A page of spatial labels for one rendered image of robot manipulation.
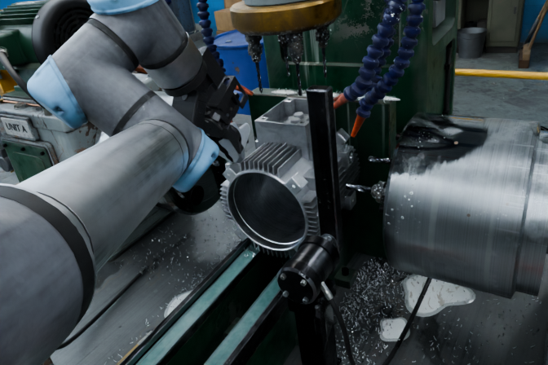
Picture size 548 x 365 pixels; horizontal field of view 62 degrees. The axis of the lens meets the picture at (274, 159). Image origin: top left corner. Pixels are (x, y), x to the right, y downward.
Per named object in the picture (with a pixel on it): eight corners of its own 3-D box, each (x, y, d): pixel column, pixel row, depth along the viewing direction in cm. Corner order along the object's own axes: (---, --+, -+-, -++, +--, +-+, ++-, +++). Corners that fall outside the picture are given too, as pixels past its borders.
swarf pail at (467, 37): (452, 59, 484) (453, 33, 471) (457, 52, 507) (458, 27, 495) (483, 60, 469) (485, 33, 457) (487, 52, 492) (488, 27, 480)
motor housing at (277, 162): (280, 192, 100) (269, 112, 92) (362, 208, 91) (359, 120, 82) (228, 245, 85) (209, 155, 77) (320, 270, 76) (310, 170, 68)
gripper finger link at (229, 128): (251, 147, 73) (227, 113, 66) (247, 156, 72) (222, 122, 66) (227, 144, 76) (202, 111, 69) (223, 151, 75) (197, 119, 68)
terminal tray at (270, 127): (289, 130, 91) (285, 97, 88) (338, 136, 86) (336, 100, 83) (258, 156, 82) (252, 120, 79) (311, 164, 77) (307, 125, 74)
